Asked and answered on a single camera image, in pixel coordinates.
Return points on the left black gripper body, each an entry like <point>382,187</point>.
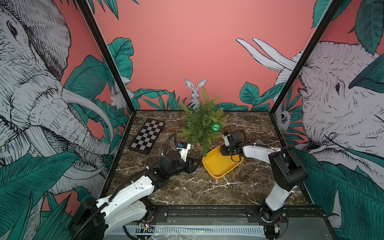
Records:
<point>186,167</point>

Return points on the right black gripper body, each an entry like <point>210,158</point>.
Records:
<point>227,150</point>

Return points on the green glitter ball ornament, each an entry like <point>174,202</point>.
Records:
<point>216,126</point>

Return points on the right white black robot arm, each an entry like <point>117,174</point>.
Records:
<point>287,168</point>

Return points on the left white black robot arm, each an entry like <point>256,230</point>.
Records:
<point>129,203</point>

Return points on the small green christmas tree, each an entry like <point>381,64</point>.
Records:
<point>197,123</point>

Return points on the yellow plastic tray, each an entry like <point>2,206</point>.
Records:
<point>218,165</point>

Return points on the black white chessboard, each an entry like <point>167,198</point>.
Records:
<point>148,134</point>

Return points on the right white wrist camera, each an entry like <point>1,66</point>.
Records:
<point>227,139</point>

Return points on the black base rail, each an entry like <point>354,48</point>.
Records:
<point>251,213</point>

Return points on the white slotted cable duct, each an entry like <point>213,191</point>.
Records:
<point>165,230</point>

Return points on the right black frame post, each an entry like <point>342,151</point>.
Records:
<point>326,18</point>

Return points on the black frame post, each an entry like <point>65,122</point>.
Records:
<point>97,34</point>
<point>326,18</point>

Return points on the left black frame post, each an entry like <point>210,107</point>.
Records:
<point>97,34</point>

